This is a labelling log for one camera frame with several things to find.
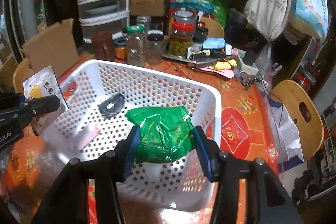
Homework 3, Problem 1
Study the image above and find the white cartoon snack packet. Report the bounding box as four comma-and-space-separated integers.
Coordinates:
23, 66, 68, 135

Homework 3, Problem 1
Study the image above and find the white foam roll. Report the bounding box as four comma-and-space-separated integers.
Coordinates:
74, 124, 100, 150

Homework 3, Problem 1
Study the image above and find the green foil snack bag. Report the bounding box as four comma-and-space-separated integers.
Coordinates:
125, 106, 195, 164

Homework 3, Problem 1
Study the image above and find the black patterned soft roll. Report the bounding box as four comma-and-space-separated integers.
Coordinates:
98, 93, 125, 119

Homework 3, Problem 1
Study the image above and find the left wooden chair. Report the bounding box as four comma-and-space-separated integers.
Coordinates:
13, 58, 35, 94

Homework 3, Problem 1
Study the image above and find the wooden chair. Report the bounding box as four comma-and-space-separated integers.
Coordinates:
271, 80, 323, 161
13, 58, 35, 94

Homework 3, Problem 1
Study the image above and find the red floral tablecloth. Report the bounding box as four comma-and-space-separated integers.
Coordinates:
5, 61, 277, 223

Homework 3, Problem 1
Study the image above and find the white perforated plastic basket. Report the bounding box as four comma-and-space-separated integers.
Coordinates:
43, 59, 222, 211

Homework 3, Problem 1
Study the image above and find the blue white bag on chair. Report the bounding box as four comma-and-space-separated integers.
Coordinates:
267, 97, 304, 173

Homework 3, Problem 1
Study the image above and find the brown wooden cup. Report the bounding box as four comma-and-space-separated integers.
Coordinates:
91, 31, 116, 61

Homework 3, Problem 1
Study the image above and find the right wooden chair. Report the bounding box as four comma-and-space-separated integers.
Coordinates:
271, 80, 323, 161

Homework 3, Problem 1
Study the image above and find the orange jar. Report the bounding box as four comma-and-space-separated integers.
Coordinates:
113, 38, 127, 60

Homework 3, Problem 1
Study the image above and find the green lid glass jar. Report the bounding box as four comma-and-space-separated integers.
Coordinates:
123, 24, 145, 67

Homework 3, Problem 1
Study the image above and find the black lid glass jar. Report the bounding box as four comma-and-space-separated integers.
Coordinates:
146, 34, 164, 65

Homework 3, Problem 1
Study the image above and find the red lid glass jar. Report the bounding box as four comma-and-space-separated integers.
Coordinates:
168, 10, 198, 58

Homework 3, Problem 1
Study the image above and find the brown cardboard box behind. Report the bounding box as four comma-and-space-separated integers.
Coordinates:
130, 0, 166, 17

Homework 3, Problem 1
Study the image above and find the blue illustrated tote bag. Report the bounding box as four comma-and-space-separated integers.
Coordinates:
289, 0, 329, 42

